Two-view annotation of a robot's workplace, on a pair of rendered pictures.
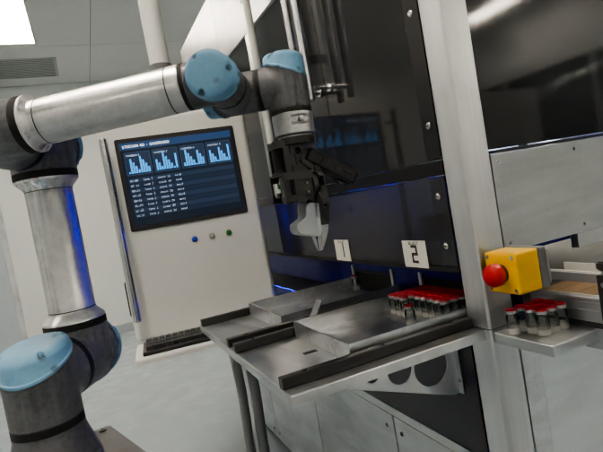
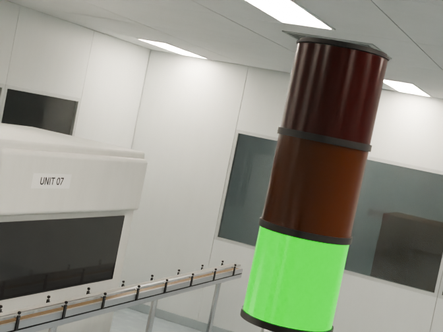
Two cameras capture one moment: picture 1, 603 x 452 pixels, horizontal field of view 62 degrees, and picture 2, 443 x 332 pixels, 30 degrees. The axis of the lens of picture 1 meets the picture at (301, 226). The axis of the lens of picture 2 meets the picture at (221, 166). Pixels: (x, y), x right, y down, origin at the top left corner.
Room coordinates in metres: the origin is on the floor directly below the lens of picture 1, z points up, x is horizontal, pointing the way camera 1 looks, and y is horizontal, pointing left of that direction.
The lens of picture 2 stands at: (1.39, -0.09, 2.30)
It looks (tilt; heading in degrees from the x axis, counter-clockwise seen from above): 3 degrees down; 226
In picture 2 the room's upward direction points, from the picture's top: 11 degrees clockwise
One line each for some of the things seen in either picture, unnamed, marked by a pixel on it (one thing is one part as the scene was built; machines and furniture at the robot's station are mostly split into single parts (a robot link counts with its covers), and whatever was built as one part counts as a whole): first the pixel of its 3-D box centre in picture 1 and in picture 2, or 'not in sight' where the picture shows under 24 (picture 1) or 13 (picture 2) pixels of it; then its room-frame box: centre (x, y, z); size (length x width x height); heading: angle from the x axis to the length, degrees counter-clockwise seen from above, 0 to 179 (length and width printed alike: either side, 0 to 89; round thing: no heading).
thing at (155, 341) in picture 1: (207, 332); not in sight; (1.58, 0.35, 0.82); 0.40 x 0.14 x 0.02; 107
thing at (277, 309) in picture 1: (321, 299); not in sight; (1.37, -0.02, 0.90); 0.34 x 0.26 x 0.04; 113
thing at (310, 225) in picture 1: (311, 227); not in sight; (0.91, -0.02, 1.13); 0.06 x 0.03 x 0.09; 113
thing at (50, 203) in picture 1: (59, 250); not in sight; (0.98, 0.47, 1.16); 0.15 x 0.12 x 0.55; 175
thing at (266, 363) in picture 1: (327, 326); not in sight; (1.19, -0.02, 0.87); 0.70 x 0.48 x 0.02; 23
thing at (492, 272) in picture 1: (496, 274); not in sight; (0.85, -0.32, 0.99); 0.04 x 0.04 x 0.04; 23
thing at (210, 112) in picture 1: (231, 93); not in sight; (0.92, 0.08, 1.39); 0.11 x 0.11 x 0.08; 85
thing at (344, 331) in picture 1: (389, 318); not in sight; (1.06, -0.15, 0.90); 0.34 x 0.26 x 0.04; 113
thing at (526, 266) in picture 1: (515, 269); not in sight; (0.87, -0.36, 0.99); 0.08 x 0.07 x 0.07; 113
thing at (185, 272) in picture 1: (187, 215); not in sight; (1.81, 0.40, 1.19); 0.50 x 0.19 x 0.78; 107
